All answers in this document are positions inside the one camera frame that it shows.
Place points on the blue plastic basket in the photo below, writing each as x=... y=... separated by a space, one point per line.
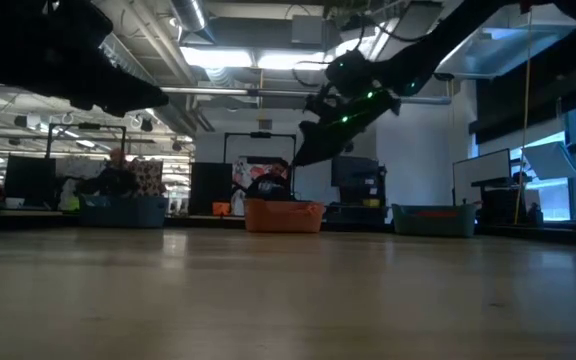
x=123 y=214

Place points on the black gantry frame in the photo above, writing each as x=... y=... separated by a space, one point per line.
x=238 y=134

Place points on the grey ceiling box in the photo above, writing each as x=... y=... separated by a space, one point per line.
x=313 y=29

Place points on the black stand frame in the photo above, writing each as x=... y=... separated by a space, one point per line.
x=48 y=145

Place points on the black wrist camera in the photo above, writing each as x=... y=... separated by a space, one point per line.
x=73 y=20
x=348 y=75

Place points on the black desk with equipment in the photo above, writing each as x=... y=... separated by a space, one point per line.
x=503 y=200

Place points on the ceiling light panel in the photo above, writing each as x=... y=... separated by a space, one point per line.
x=215 y=57
x=293 y=61

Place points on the black monitor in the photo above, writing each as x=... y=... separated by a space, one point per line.
x=28 y=180

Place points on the black upright panel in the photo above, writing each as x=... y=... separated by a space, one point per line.
x=210 y=187

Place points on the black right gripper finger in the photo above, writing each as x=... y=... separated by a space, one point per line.
x=318 y=147

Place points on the person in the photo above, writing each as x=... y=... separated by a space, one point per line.
x=113 y=177
x=270 y=187

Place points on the white tilted sheet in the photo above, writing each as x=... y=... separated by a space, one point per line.
x=550 y=160

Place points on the white board screen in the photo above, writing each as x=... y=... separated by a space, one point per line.
x=483 y=175

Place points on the small orange box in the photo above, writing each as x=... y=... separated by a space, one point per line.
x=221 y=208

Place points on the horizontal ceiling pipe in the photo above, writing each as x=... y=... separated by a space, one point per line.
x=208 y=91

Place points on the white ceiling duct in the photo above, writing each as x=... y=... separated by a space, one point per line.
x=508 y=45

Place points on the green plastic basket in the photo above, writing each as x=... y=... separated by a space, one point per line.
x=433 y=227

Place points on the white floral printed sheet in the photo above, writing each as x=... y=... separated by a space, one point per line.
x=245 y=172

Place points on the white patterned panel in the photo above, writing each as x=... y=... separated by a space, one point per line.
x=75 y=167

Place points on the floral patterned panel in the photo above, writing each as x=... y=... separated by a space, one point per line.
x=150 y=177

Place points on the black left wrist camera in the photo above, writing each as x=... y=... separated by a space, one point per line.
x=73 y=20

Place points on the orange plastic basket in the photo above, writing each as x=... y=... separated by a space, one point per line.
x=283 y=220

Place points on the white cup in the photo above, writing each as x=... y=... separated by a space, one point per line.
x=11 y=202

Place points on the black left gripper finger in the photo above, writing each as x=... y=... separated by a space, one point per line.
x=133 y=97

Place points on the black aluminium table frame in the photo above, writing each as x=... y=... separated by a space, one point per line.
x=208 y=220

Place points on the green bowl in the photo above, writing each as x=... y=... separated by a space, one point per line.
x=72 y=204

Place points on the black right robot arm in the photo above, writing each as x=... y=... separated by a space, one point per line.
x=438 y=45

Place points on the silver ceiling duct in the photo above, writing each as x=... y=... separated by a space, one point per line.
x=190 y=15

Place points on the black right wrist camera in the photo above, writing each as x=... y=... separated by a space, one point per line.
x=348 y=75

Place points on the black equipment cart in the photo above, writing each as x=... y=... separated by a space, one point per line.
x=363 y=185

